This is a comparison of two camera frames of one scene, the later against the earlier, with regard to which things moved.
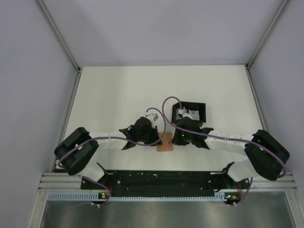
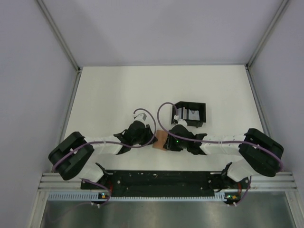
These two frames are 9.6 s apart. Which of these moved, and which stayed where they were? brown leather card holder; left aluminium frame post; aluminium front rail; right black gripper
Moved: right black gripper
Stayed: aluminium front rail; brown leather card holder; left aluminium frame post
